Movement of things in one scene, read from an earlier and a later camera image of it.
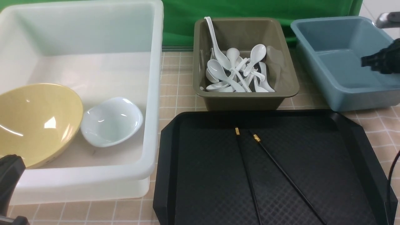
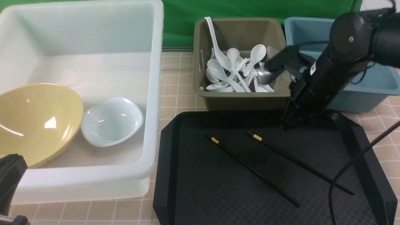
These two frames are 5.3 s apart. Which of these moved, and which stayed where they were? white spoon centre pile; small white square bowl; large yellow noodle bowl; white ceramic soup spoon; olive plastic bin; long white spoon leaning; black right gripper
Moved: black right gripper
Stayed: long white spoon leaning; olive plastic bin; white spoon centre pile; small white square bowl; white ceramic soup spoon; large yellow noodle bowl
